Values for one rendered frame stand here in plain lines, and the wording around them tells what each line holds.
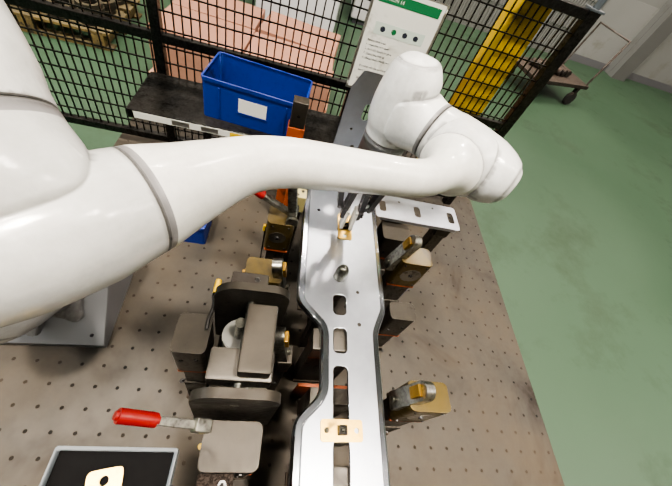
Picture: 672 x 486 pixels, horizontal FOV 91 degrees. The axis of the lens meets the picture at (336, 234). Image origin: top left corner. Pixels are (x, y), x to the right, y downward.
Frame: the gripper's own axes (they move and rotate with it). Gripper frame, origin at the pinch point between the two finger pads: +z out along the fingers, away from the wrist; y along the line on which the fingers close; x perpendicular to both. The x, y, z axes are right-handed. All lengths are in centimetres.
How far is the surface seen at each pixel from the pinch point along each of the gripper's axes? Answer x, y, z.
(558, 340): 21, 179, 109
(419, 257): -6.0, 21.1, 4.3
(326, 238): -1.1, -3.8, 8.8
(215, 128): 32, -40, 6
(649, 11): 598, 565, 8
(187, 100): 43, -51, 6
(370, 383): -37.8, 6.3, 8.7
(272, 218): -1.4, -19.1, 3.7
